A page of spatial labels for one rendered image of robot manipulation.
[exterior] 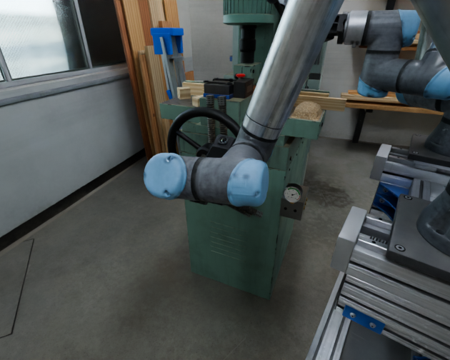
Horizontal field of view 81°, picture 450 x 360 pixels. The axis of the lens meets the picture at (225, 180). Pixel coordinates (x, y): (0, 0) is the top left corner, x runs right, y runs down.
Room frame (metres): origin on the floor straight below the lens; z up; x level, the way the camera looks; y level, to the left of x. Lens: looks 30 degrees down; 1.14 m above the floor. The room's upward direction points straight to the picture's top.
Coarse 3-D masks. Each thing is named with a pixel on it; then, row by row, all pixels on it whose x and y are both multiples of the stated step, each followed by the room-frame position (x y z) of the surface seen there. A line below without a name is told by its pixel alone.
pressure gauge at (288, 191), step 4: (288, 184) 0.78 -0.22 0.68; (292, 184) 0.77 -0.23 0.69; (296, 184) 0.77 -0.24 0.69; (288, 188) 0.76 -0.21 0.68; (292, 188) 0.75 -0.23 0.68; (296, 188) 0.75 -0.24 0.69; (300, 188) 0.76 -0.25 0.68; (284, 192) 0.76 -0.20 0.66; (288, 192) 0.76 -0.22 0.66; (292, 192) 0.75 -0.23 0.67; (296, 192) 0.75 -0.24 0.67; (300, 192) 0.74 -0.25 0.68; (284, 196) 0.76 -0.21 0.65; (288, 196) 0.76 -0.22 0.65; (292, 196) 0.75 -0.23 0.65; (296, 196) 0.75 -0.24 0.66; (300, 196) 0.74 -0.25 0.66; (288, 200) 0.75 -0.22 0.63; (292, 200) 0.75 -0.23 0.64; (296, 200) 0.75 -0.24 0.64
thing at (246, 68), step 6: (234, 66) 1.03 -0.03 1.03; (240, 66) 1.02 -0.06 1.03; (246, 66) 1.01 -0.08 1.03; (252, 66) 1.01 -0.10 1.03; (258, 66) 1.08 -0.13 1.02; (234, 72) 1.03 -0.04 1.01; (240, 72) 1.02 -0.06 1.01; (246, 72) 1.01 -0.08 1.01; (252, 72) 1.02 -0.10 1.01; (258, 72) 1.08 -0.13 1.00; (252, 78) 1.02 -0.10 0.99; (258, 78) 1.09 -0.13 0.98
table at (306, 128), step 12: (168, 108) 1.02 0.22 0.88; (180, 108) 0.99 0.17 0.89; (192, 120) 0.97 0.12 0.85; (288, 120) 0.83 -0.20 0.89; (300, 120) 0.82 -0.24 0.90; (312, 120) 0.81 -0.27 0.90; (204, 132) 0.85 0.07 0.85; (216, 132) 0.83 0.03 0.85; (228, 132) 0.81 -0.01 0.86; (288, 132) 0.83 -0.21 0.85; (300, 132) 0.81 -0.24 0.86; (312, 132) 0.80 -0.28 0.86
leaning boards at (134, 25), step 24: (120, 0) 2.32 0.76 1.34; (144, 0) 2.62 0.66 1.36; (168, 0) 2.92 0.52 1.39; (120, 24) 2.27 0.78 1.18; (144, 24) 2.56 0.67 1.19; (168, 24) 2.74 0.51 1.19; (144, 48) 2.28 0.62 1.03; (144, 72) 2.24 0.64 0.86; (192, 72) 2.91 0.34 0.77; (144, 96) 2.32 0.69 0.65; (168, 96) 2.49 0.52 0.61; (144, 120) 2.31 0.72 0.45; (168, 120) 2.29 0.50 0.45; (144, 144) 2.25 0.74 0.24
